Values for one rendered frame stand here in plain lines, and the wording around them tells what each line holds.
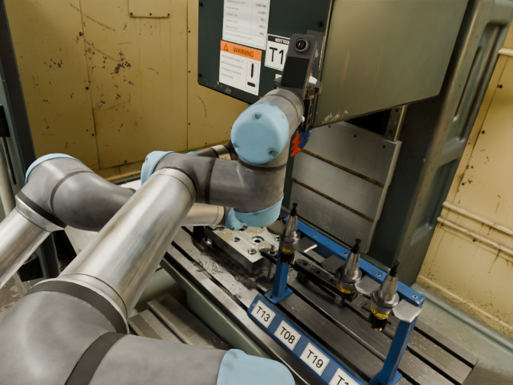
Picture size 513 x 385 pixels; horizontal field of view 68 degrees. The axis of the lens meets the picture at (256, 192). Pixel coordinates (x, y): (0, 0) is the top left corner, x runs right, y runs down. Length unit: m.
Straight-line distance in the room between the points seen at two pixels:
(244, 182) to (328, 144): 1.11
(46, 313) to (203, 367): 0.13
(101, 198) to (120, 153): 1.38
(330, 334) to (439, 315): 0.85
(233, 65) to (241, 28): 0.09
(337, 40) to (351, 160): 0.82
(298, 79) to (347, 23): 0.24
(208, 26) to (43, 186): 0.58
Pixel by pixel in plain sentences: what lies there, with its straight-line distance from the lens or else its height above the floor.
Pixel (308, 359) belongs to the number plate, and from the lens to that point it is 1.23.
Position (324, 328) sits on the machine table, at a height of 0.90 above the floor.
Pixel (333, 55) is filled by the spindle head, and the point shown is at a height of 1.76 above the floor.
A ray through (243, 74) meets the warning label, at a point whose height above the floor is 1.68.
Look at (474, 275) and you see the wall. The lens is 2.01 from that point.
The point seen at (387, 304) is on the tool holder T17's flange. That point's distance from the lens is 1.02.
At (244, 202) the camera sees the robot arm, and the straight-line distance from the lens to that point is 0.58.
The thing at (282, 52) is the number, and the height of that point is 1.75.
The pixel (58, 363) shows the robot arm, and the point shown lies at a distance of 0.28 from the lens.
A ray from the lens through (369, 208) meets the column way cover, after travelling 1.62.
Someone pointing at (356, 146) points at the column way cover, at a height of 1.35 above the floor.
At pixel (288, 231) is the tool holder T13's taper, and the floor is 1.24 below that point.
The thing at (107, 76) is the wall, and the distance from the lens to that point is 2.03.
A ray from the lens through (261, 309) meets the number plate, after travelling 1.32.
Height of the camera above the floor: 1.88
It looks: 28 degrees down
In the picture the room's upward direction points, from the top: 6 degrees clockwise
